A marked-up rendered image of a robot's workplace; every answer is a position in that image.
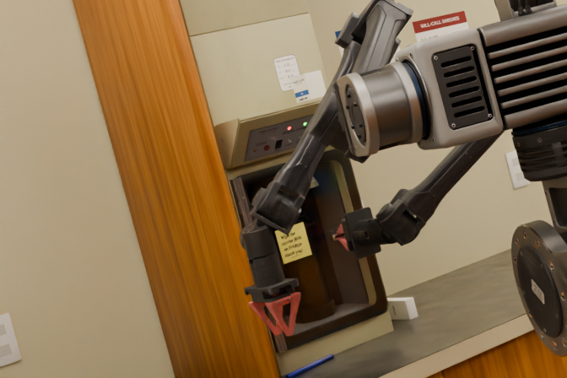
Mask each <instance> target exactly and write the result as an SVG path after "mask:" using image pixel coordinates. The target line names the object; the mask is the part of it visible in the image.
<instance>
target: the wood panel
mask: <svg viewBox="0 0 567 378"><path fill-rule="evenodd" d="M73 5H74V8H75V12H76V14H77V18H78V23H79V27H80V30H81V33H82V37H83V40H84V45H85V49H86V51H87V55H88V59H89V64H90V67H91V70H92V74H93V77H94V82H95V86H96V88H97V92H98V96H99V98H100V104H101V107H102V111H103V114H104V117H105V123H106V125H107V129H108V133H109V135H110V139H111V144H112V148H113V151H114V154H115V157H116V162H117V166H118V170H119V172H120V176H121V181H122V185H123V188H124V191H125V194H126V198H127V203H128V207H129V210H130V213H131V216H132V221H133V225H134V229H135V231H136V235H137V238H138V244H139V247H140V250H141V253H142V257H143V262H144V266H145V268H146V272H147V275H148V280H149V284H150V287H151V290H152V294H153V297H154V303H155V305H156V309H157V312H158V315H159V321H160V324H161V327H162V331H163V334H164V337H165V342H166V346H167V349H168V352H169V356H170V361H171V364H172V368H173V371H174V374H175V377H178V378H280V377H279V373H278V368H277V365H276V361H275V358H274V355H273V349H272V346H271V343H270V339H269V336H268V333H267V327H266V324H265V323H264V321H263V320H262V319H261V318H260V317H259V316H258V315H257V313H256V312H255V311H254V310H253V309H252V308H251V307H250V306H249V302H251V301H252V298H251V295H250V294H249V295H246V293H245V290H244V288H247V287H250V286H252V285H254V280H253V277H252V273H251V268H250V264H249V262H248V258H247V255H246V250H245V249H244V248H243V247H242V246H241V244H240V227H239V224H238V220H237V218H236V214H235V209H234V205H233V202H232V198H231V195H230V189H229V187H228V183H227V180H226V176H225V173H224V167H223V165H222V161H221V158H220V155H219V149H218V145H217V143H216V139H215V136H214V133H213V127H212V123H211V121H210V117H209V114H208V108H207V105H206V102H205V99H204V95H203V90H202V86H201V83H200V80H199V77H198V73H197V68H196V64H195V61H194V58H193V55H192V49H191V46H190V42H189V39H188V36H187V32H186V27H185V24H184V20H183V17H182V14H181V8H180V5H179V2H178V0H73Z"/></svg>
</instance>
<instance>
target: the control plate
mask: <svg viewBox="0 0 567 378"><path fill-rule="evenodd" d="M313 115H314V114H313ZM313 115H309V116H304V117H301V118H297V119H294V120H290V121H285V122H281V123H278V124H274V125H271V126H267V127H262V128H258V129H255V130H251V131H250V134H249V139H248V144H247V148H246V156H245V161H244V162H246V161H248V160H252V159H257V158H261V157H263V156H267V155H269V154H276V153H278V152H282V151H284V150H288V149H293V148H296V146H297V145H298V143H299V141H300V140H297V137H300V138H301V137H302V136H303V134H304V132H305V129H306V128H307V126H308V125H309V123H310V121H311V118H312V117H313ZM304 122H307V124H306V125H305V126H303V124H304ZM289 126H291V129H290V130H288V129H287V128H288V127H289ZM281 139H283V141H282V145H281V148H277V149H275V146H276V142H277V141H278V140H281ZM289 139H291V143H288V140H289ZM266 145H269V146H270V148H269V150H267V151H265V150H264V147H265V146H266ZM254 149H257V151H256V152H255V153H253V150H254Z"/></svg>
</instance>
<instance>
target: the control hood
mask: <svg viewBox="0 0 567 378"><path fill-rule="evenodd" d="M322 98H323V96H322V97H319V98H315V99H312V100H306V101H302V102H299V103H295V104H292V105H286V106H282V107H279V108H275V109H271V110H268V111H262V112H258V113H256V114H252V115H249V116H243V117H239V118H235V119H233V120H230V121H226V122H223V123H220V124H218V125H215V126H216V127H215V130H216V133H217V137H218V141H219V146H220V149H221V152H222V155H223V159H224V164H225V168H227V170H228V169H232V168H235V167H238V166H242V165H247V164H250V163H253V162H257V161H259V160H263V159H268V158H271V157H274V156H278V155H280V154H286V153H289V152H293V151H294V150H295V148H292V149H288V150H284V151H282V152H278V153H276V154H269V155H267V156H263V157H261V158H257V159H252V160H248V161H246V162H244V161H245V156H246V148H247V144H248V139H249V134H250V131H251V130H255V129H258V128H262V127H267V126H271V125H274V124H278V123H281V122H286V121H290V120H294V119H297V118H301V117H304V116H309V115H313V114H315V112H316V109H317V107H318V105H319V104H320V103H321V100H322Z"/></svg>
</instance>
